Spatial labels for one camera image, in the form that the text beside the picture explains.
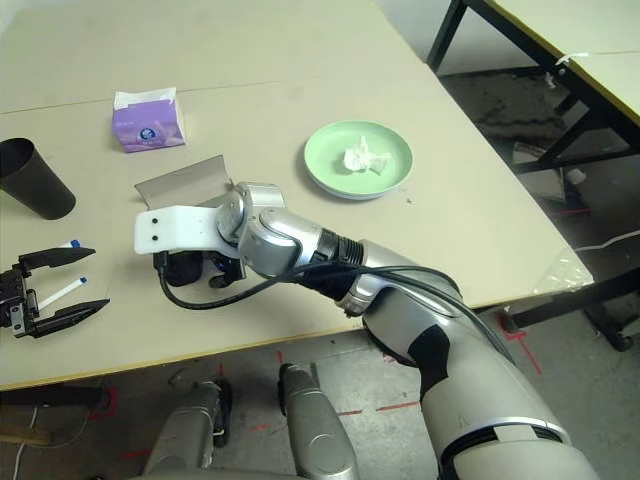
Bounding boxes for grey glasses case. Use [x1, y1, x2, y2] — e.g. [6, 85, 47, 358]
[133, 154, 235, 211]

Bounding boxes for clear plastic film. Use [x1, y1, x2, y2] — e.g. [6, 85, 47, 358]
[534, 247, 596, 296]

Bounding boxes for grey robot leg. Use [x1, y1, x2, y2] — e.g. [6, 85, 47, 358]
[144, 379, 234, 476]
[277, 363, 359, 480]

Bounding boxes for white floor cable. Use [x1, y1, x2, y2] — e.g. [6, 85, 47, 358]
[14, 404, 41, 480]

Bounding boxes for white tissue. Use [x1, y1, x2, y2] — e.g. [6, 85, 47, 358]
[342, 134, 391, 177]

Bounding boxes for white cable under side table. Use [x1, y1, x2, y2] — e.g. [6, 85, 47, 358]
[574, 232, 640, 251]

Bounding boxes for grey robot right leg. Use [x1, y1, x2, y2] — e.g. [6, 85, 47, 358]
[277, 363, 359, 480]

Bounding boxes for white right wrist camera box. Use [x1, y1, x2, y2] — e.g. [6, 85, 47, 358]
[133, 203, 239, 255]

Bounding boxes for black sunglasses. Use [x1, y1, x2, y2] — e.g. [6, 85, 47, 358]
[164, 251, 207, 287]

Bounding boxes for side table with metal frame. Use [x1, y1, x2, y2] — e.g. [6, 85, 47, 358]
[426, 0, 640, 351]

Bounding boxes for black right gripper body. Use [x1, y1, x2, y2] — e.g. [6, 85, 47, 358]
[207, 253, 250, 290]

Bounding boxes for wooden plank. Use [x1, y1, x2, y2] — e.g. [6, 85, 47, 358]
[0, 424, 54, 446]

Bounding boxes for flat cardboard box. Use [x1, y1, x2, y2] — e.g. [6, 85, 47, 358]
[512, 141, 551, 164]

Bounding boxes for grey robot left leg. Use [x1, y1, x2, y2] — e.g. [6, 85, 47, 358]
[144, 379, 234, 476]

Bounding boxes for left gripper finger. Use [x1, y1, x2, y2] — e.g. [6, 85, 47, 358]
[29, 298, 111, 339]
[18, 245, 97, 276]

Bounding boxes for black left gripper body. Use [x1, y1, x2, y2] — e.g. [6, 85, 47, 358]
[0, 268, 40, 340]

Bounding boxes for black plastic cup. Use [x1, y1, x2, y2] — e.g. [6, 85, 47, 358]
[0, 138, 77, 221]

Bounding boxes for white zip tie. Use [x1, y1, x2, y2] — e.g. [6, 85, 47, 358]
[546, 49, 594, 89]

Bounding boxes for green plate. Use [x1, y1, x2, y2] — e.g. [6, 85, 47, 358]
[303, 119, 415, 199]

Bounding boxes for purple tissue pack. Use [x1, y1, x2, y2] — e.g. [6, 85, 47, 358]
[111, 87, 187, 154]

